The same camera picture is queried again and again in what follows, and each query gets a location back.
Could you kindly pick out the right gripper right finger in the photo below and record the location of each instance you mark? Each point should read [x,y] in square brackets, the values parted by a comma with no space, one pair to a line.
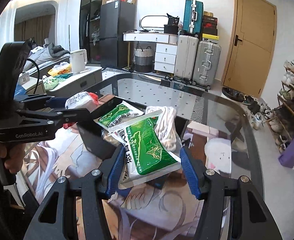
[249,216]

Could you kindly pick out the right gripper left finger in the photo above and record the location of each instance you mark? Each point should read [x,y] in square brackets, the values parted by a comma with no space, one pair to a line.
[56,217]

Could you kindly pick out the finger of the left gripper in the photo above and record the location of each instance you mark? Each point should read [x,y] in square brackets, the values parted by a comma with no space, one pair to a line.
[39,101]
[65,116]

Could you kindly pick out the white red medicine packet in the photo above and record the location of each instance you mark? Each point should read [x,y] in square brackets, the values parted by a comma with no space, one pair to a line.
[85,100]

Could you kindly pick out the black cardboard box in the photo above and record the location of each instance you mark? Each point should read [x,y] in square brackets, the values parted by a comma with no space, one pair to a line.
[99,141]

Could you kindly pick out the green medicine packet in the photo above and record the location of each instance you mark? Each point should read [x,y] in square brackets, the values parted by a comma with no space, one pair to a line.
[151,145]
[121,113]

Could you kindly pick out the person's left hand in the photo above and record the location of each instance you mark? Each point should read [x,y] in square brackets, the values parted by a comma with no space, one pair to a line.
[15,157]

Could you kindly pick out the anime print desk mat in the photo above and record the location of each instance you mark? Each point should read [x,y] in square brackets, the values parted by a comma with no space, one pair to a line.
[143,191]

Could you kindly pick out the grey side cabinet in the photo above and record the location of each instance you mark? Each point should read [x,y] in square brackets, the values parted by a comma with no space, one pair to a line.
[74,84]

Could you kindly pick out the white electric kettle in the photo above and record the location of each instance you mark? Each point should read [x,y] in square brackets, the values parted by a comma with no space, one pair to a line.
[78,60]

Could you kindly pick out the white trash bin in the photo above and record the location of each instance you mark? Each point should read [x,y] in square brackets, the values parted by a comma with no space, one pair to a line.
[233,94]

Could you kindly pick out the woven laundry basket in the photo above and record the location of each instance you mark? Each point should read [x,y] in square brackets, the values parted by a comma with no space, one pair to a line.
[144,59]

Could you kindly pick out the wooden shoe rack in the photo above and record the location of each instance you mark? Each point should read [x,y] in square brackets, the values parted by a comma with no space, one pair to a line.
[280,120]

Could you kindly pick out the black refrigerator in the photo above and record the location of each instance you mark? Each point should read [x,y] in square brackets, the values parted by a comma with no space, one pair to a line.
[116,18]

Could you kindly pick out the black glass wardrobe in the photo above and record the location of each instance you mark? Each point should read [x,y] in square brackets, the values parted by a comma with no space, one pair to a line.
[89,28]

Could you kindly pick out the white drawer cabinet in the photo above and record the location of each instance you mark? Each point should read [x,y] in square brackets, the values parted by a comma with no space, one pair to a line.
[165,57]

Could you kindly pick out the white dressing desk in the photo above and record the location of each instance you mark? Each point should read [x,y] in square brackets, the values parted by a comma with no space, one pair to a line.
[150,37]

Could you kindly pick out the silver suitcase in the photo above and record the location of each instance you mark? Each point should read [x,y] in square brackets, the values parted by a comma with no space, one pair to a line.
[206,63]

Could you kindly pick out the white suitcase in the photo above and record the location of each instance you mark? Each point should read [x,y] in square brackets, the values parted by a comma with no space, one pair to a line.
[185,56]

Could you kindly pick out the black handbag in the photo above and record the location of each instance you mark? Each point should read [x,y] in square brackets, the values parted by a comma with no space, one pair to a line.
[172,26]

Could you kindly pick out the stacked shoe boxes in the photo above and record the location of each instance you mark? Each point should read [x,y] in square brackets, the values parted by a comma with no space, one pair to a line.
[209,27]

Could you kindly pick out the wooden door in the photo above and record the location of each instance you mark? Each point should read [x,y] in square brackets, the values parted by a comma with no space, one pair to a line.
[251,47]

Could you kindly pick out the teal suitcase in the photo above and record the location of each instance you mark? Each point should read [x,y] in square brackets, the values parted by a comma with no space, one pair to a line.
[193,15]

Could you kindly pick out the oval black frame mirror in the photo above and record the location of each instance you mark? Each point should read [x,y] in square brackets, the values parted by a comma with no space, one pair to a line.
[153,23]

